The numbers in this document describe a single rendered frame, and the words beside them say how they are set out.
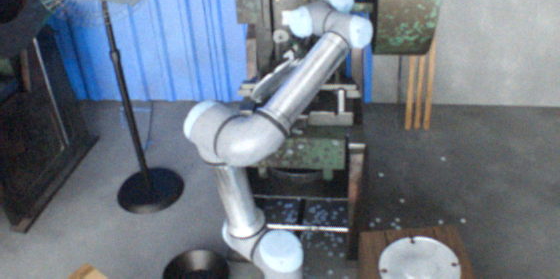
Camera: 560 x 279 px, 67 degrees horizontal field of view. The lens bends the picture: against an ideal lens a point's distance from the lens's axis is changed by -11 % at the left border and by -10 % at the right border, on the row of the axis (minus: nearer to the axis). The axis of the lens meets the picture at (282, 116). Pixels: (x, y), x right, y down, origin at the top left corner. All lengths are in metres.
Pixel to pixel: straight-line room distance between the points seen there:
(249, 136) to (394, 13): 0.60
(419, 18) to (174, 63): 2.23
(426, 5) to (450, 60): 1.84
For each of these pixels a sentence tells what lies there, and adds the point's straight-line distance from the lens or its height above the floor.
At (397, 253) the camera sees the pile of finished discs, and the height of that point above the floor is 0.35.
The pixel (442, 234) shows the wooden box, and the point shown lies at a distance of 1.85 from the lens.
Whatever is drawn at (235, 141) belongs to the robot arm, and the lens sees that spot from 1.04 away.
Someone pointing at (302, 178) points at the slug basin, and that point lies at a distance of 2.00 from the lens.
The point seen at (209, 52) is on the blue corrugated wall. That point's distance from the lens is 3.22.
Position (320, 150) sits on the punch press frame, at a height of 0.59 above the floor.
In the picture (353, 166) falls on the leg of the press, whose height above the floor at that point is 0.56.
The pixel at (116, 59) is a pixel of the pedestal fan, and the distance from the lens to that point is 2.26.
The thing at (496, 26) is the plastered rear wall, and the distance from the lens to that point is 3.19.
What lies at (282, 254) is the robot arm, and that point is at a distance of 1.31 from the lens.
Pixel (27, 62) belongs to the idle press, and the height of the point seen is 0.75.
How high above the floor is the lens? 1.65
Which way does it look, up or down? 32 degrees down
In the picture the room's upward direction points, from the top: 4 degrees counter-clockwise
